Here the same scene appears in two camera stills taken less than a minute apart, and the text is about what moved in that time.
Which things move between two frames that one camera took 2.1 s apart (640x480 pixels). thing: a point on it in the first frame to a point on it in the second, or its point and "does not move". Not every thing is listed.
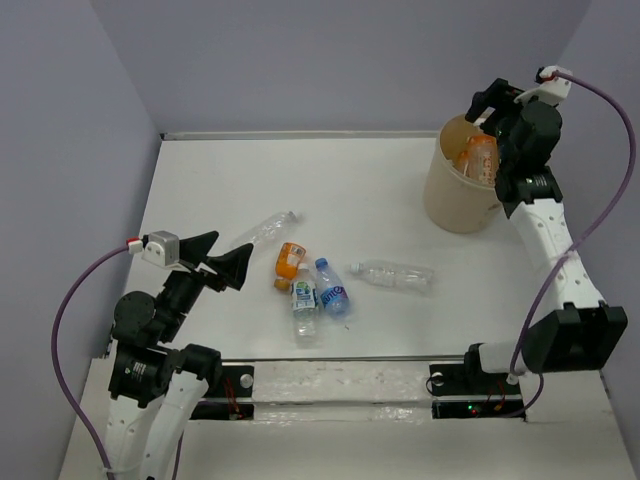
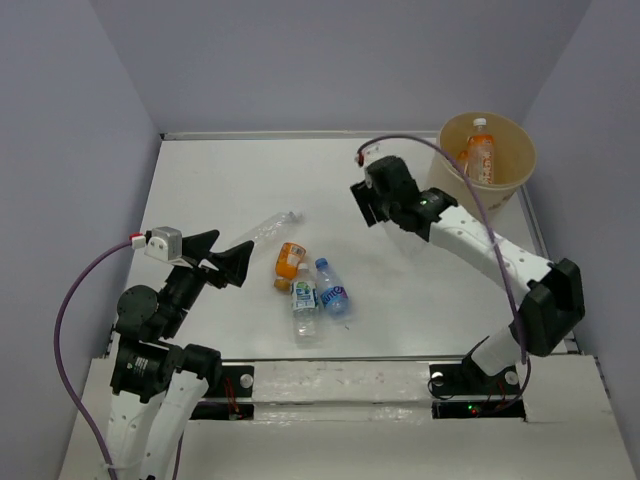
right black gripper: [498, 96] to [366, 195]
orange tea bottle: [483, 162] does not move
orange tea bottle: [463, 163] does not move
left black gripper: [231, 266] does not move
